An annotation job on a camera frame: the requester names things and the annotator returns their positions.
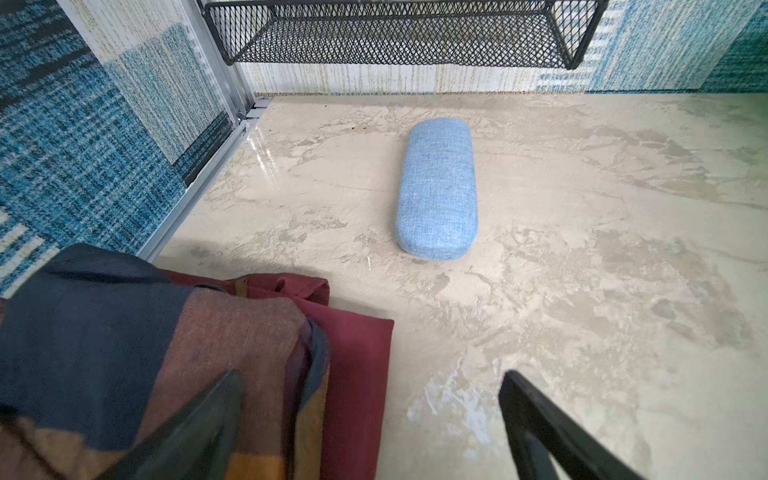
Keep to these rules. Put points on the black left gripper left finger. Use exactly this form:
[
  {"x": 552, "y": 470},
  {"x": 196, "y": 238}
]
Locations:
[{"x": 195, "y": 443}]

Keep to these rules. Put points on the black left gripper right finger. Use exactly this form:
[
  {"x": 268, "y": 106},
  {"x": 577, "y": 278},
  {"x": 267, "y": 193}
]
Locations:
[{"x": 543, "y": 437}]

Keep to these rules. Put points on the multicolour patchwork folded shirt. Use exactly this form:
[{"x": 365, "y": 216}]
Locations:
[{"x": 99, "y": 349}]

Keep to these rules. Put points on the maroon folded shirt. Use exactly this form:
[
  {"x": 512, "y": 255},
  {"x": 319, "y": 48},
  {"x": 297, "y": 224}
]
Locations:
[{"x": 360, "y": 355}]

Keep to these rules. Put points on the blue fabric glasses case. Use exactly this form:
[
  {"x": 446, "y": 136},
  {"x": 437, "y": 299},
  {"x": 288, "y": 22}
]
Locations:
[{"x": 437, "y": 208}]

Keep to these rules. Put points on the black wire mesh shelf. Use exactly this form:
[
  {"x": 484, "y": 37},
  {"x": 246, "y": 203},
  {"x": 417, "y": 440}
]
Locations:
[{"x": 506, "y": 34}]

